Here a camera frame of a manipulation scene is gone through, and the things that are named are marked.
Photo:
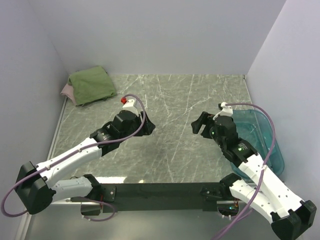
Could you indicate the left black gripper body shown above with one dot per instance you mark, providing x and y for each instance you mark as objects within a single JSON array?
[{"x": 136, "y": 126}]

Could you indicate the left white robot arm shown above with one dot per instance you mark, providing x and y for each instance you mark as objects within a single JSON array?
[{"x": 42, "y": 184}]

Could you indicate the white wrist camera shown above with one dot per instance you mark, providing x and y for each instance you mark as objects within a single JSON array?
[
  {"x": 224, "y": 110},
  {"x": 129, "y": 105}
]

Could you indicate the teal plastic basket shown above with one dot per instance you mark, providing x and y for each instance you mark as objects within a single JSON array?
[{"x": 254, "y": 127}]

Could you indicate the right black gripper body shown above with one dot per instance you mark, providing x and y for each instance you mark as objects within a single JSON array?
[{"x": 209, "y": 131}]

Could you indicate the green graphic tank top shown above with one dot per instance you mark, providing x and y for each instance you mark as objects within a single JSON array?
[{"x": 91, "y": 85}]

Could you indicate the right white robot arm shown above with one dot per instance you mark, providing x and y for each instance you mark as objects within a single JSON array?
[{"x": 288, "y": 214}]

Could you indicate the folded pink tank top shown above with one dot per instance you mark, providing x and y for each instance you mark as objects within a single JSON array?
[{"x": 68, "y": 91}]

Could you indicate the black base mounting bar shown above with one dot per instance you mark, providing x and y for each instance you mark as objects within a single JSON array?
[{"x": 164, "y": 196}]

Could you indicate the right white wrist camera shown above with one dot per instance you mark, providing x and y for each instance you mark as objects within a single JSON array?
[{"x": 224, "y": 110}]

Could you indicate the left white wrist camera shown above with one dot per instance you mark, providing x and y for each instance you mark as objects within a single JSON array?
[{"x": 129, "y": 105}]

